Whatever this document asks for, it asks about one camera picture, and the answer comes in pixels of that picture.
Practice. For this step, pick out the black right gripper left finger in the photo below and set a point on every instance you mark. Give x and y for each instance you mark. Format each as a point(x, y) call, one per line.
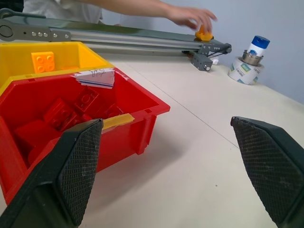
point(59, 175)

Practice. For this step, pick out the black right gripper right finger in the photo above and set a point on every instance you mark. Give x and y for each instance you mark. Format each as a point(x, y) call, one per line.
point(273, 166)

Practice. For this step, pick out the orange toy brick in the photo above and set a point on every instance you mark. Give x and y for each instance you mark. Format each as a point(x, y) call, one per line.
point(203, 35)
point(43, 61)

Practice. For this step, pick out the grey conveyor belt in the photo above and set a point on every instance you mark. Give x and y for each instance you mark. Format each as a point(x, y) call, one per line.
point(114, 33)

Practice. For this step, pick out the person's bare hand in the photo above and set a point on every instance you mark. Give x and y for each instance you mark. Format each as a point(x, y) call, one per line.
point(192, 17)

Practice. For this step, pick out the red toy block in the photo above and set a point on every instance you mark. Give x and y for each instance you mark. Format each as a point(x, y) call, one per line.
point(33, 137)

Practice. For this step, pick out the red toy brick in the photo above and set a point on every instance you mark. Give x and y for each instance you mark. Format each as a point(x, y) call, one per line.
point(86, 96)
point(58, 114)
point(111, 111)

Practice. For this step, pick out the yellow tape strip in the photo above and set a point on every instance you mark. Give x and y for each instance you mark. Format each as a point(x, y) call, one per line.
point(117, 121)

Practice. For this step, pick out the red plastic bin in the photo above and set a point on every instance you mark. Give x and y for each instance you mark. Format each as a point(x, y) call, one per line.
point(133, 123)

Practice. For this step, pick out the white tape roll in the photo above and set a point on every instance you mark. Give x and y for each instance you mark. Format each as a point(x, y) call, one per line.
point(244, 70)

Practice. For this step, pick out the torn white paper label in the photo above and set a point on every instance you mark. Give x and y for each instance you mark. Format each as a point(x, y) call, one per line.
point(97, 77)

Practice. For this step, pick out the white bottle with blue cap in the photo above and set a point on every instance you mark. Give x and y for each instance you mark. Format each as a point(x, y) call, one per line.
point(257, 47)

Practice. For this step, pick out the yellow plastic bin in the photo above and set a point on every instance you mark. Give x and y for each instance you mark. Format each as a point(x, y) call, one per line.
point(78, 55)

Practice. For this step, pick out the person's white shirt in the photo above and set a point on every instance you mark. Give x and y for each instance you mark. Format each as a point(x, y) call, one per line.
point(61, 9)

